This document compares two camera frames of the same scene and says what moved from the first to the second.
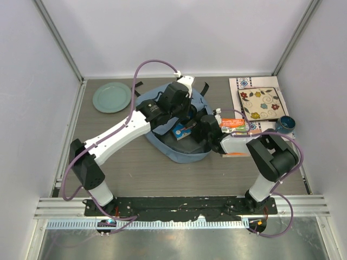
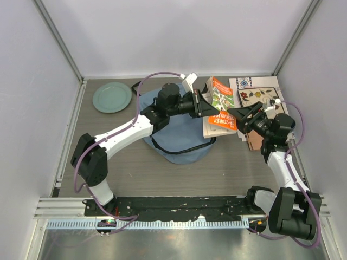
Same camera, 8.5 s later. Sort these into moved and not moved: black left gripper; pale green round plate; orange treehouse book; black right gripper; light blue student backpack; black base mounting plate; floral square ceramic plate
Moved: orange treehouse book; black right gripper; black left gripper; light blue student backpack
Not moved: floral square ceramic plate; pale green round plate; black base mounting plate
